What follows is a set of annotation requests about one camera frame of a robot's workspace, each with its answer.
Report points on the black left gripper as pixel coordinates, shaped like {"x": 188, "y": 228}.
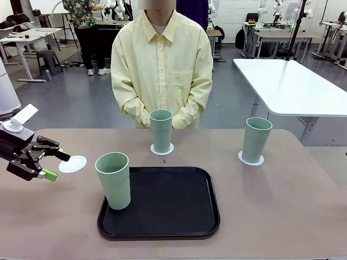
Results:
{"x": 13, "y": 147}

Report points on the white lace paper coaster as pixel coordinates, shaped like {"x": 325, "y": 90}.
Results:
{"x": 74, "y": 165}
{"x": 154, "y": 151}
{"x": 260, "y": 162}

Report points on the pale green plastic cup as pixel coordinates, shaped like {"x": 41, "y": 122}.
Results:
{"x": 161, "y": 130}
{"x": 256, "y": 140}
{"x": 115, "y": 184}

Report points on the yellow-sleeved right forearm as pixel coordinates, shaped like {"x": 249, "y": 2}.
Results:
{"x": 130, "y": 108}

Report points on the yellow-sleeved left forearm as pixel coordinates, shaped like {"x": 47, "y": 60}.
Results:
{"x": 192, "y": 108}

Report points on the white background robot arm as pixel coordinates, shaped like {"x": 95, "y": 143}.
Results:
{"x": 264, "y": 10}

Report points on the white perforated air purifier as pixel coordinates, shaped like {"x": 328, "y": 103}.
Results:
{"x": 8, "y": 92}

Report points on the small teal bottle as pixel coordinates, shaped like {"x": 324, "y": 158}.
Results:
{"x": 48, "y": 74}

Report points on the grey plastic stool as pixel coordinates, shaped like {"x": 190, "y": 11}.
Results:
{"x": 48, "y": 62}

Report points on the white desk with clutter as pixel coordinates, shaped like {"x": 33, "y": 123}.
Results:
{"x": 29, "y": 36}

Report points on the person in floral shirt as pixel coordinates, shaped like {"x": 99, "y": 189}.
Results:
{"x": 86, "y": 32}

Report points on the black plastic tray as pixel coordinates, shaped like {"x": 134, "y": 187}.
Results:
{"x": 168, "y": 205}

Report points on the whiteboard on easel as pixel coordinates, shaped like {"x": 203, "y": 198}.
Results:
{"x": 51, "y": 6}

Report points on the person in yellow shirt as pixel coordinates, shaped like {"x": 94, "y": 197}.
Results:
{"x": 162, "y": 62}

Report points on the person in purple top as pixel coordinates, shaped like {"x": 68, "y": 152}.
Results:
{"x": 195, "y": 13}

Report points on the small wooden table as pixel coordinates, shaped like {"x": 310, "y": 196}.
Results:
{"x": 215, "y": 35}

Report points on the black backpack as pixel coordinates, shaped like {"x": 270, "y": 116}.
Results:
{"x": 240, "y": 39}

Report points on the grey lab desk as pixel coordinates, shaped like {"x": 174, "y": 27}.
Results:
{"x": 282, "y": 35}

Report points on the black tripod stand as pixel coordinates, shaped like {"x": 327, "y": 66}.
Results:
{"x": 296, "y": 29}

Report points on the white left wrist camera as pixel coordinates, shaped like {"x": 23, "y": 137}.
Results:
{"x": 23, "y": 116}

